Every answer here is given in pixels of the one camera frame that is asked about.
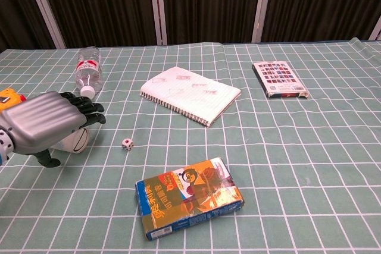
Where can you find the green checked tablecloth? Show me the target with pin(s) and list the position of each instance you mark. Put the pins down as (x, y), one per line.
(268, 161)

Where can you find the clear plastic water bottle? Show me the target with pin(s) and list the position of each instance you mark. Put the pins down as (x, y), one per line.
(88, 69)

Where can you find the white paper cup blue flower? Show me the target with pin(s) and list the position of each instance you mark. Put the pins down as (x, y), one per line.
(76, 141)

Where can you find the blue and yellow snack box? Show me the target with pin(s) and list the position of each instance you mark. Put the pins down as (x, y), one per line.
(190, 199)

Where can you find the white spiral notebook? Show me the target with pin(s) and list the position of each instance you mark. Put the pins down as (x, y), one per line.
(192, 93)

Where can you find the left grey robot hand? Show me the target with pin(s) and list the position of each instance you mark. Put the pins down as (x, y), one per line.
(41, 123)

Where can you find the white partition frame post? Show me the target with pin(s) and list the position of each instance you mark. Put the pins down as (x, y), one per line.
(262, 5)
(375, 31)
(44, 7)
(157, 5)

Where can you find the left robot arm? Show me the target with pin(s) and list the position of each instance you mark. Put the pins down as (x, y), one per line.
(3, 147)

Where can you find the white die red dot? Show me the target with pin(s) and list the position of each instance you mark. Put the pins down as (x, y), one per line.
(127, 144)

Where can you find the yellow duck toy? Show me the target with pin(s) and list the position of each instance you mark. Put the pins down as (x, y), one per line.
(9, 99)

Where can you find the card box with picture grid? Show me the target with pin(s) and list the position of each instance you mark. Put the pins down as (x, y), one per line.
(279, 78)

